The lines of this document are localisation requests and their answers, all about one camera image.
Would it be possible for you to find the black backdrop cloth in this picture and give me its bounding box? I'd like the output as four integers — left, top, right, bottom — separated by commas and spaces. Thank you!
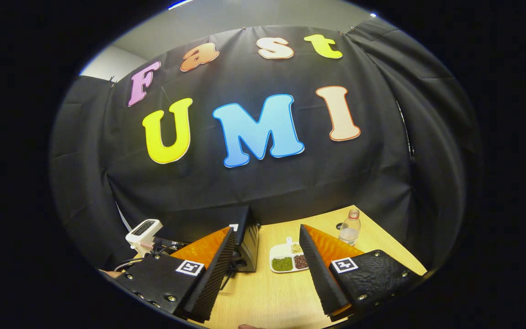
48, 16, 483, 270

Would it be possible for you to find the black electric oven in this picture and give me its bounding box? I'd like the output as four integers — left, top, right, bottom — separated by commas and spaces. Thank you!
172, 206, 261, 273

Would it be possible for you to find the clear plastic water bottle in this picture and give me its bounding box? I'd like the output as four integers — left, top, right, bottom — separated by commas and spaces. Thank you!
339, 208, 362, 246

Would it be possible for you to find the black cable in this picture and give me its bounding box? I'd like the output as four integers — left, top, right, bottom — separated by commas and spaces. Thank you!
114, 244, 186, 272

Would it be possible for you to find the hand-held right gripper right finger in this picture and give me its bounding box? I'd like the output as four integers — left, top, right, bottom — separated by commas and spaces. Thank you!
299, 223, 428, 319

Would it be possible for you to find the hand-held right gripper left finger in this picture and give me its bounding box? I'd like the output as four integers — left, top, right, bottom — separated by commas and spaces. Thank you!
113, 226, 238, 322

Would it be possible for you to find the white toaster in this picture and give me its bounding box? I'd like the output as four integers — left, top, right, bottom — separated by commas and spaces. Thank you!
125, 219, 163, 256

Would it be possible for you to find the white divided tray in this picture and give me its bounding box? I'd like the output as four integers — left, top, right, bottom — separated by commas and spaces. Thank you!
269, 237, 310, 274

